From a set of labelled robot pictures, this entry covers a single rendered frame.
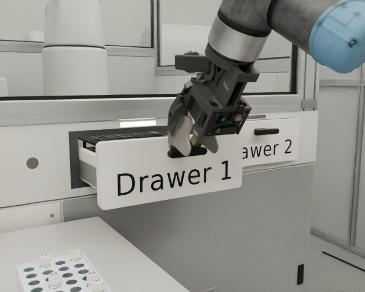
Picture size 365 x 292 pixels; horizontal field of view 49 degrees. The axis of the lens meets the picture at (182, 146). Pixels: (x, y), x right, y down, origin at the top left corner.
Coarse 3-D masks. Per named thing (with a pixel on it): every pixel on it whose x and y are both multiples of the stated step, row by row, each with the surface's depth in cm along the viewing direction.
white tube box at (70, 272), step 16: (64, 256) 53; (80, 256) 53; (16, 272) 50; (32, 272) 49; (48, 272) 50; (64, 272) 49; (80, 272) 50; (32, 288) 45; (48, 288) 45; (64, 288) 45; (80, 288) 45
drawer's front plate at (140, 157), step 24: (96, 144) 65; (120, 144) 65; (144, 144) 67; (168, 144) 70; (240, 144) 78; (96, 168) 65; (120, 168) 66; (144, 168) 68; (168, 168) 70; (192, 168) 73; (216, 168) 76; (240, 168) 79; (144, 192) 68; (168, 192) 71; (192, 192) 74
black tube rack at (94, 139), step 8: (88, 136) 93; (96, 136) 92; (104, 136) 93; (112, 136) 92; (120, 136) 93; (128, 136) 92; (136, 136) 93; (144, 136) 92; (152, 136) 92; (160, 136) 92
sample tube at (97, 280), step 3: (93, 279) 44; (96, 279) 44; (99, 279) 44; (102, 279) 44; (93, 282) 43; (96, 282) 43; (99, 282) 44; (102, 282) 44; (93, 285) 43; (96, 285) 43; (99, 285) 43; (102, 285) 44; (93, 288) 43; (96, 288) 43; (99, 288) 44; (102, 288) 44; (93, 291) 44; (96, 291) 45; (99, 291) 44; (102, 291) 44
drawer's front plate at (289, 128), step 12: (264, 120) 102; (276, 120) 102; (288, 120) 104; (252, 132) 98; (288, 132) 105; (252, 144) 99; (264, 144) 101; (288, 144) 105; (264, 156) 102; (276, 156) 104; (288, 156) 106
